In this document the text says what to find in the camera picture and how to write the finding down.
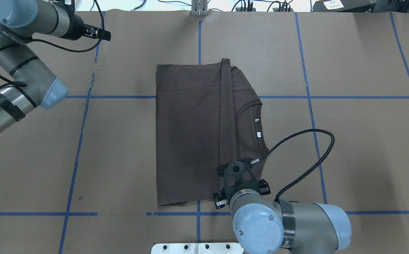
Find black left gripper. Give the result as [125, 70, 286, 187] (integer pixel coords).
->
[70, 14, 111, 41]

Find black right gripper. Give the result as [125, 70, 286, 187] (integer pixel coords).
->
[213, 158, 271, 210]

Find dark brown t-shirt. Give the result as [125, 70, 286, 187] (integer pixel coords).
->
[155, 58, 269, 206]

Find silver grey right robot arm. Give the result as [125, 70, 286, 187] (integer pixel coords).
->
[213, 158, 352, 254]

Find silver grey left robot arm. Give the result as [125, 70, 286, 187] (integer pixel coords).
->
[0, 0, 111, 133]

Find grey box with label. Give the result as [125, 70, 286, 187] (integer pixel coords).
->
[311, 0, 376, 13]

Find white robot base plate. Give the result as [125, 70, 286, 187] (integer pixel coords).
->
[151, 242, 244, 254]

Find aluminium frame post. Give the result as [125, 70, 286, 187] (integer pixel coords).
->
[190, 0, 209, 17]

